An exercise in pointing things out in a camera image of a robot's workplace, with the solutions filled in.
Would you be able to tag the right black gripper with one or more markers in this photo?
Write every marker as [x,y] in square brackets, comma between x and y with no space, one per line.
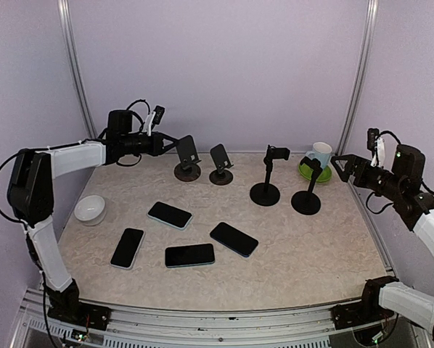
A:
[354,160]

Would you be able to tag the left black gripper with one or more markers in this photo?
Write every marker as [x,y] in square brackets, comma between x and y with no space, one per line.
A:
[157,143]

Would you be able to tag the folding phone stand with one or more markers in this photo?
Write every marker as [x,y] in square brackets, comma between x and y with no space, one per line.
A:
[188,169]
[221,176]

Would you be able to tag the phone with dark-blue case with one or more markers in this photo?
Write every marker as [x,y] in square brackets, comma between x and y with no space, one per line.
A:
[234,239]

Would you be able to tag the phone with lilac case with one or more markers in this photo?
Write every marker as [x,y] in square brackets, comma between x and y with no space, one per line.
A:
[127,249]

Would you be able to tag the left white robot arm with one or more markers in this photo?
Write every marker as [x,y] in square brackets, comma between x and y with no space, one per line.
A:
[30,193]

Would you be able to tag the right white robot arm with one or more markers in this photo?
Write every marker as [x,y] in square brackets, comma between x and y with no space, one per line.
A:
[413,201]

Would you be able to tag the black clamp stand right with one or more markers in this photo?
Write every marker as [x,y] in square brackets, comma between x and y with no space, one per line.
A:
[306,202]

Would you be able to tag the phone with light-blue case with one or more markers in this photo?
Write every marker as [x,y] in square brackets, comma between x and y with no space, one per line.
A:
[170,215]

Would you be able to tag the black clamp phone stand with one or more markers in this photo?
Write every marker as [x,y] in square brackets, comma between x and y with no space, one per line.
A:
[266,194]

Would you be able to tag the phone with teal case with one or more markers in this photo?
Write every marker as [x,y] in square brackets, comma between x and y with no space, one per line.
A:
[189,255]

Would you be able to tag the white blue mug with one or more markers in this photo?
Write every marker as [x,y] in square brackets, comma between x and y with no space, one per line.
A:
[322,152]

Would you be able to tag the green saucer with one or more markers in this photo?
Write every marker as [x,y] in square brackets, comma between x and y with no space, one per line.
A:
[306,172]

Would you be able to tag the white bowl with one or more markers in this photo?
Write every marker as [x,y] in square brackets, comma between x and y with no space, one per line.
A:
[90,210]

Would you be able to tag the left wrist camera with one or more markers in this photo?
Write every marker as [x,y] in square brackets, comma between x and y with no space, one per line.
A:
[153,119]

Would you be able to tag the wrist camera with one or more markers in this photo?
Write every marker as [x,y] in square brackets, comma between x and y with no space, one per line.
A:
[376,145]
[153,119]

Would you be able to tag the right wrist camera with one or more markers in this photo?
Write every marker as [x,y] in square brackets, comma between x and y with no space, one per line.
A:
[376,145]

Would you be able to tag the right aluminium frame post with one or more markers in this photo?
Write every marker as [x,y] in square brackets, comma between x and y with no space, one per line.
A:
[360,77]

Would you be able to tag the aluminium frame post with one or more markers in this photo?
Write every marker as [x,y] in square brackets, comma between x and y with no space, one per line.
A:
[360,77]
[67,31]

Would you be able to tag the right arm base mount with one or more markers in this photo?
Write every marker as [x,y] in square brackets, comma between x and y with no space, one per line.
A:
[351,315]

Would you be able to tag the front aluminium rail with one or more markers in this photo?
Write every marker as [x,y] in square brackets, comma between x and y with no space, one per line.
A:
[127,326]

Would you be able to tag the left aluminium frame post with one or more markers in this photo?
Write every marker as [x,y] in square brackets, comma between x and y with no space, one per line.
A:
[67,31]

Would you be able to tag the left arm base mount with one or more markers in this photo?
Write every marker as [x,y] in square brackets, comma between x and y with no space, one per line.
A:
[89,316]

